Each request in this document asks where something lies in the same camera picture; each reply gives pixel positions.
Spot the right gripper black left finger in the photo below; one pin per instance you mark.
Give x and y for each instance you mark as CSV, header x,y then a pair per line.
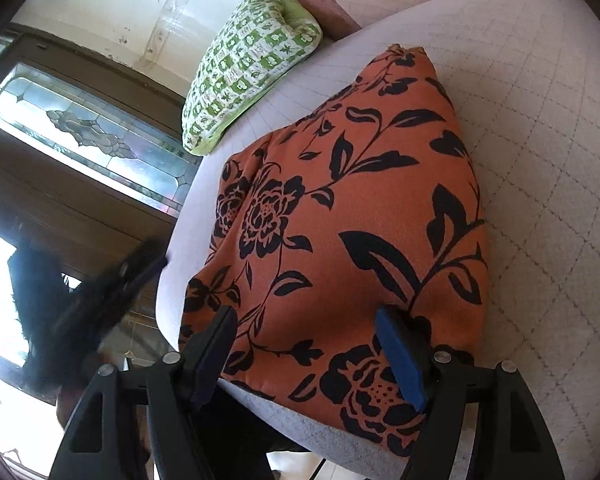
x,y
103,438

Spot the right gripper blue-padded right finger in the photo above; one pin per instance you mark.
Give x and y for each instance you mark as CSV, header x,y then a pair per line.
x,y
512,440

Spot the orange floral blouse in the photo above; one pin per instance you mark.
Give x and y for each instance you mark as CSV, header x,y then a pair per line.
x,y
369,201

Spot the person's left hand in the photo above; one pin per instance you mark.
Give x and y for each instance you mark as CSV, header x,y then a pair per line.
x,y
68,398

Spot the stained glass door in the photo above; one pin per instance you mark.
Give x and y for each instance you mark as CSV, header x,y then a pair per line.
x,y
91,165

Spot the quilted pink bedspread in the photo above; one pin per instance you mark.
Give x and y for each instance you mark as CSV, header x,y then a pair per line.
x,y
524,80

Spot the green patterned pillow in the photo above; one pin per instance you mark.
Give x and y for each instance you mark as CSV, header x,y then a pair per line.
x,y
261,41

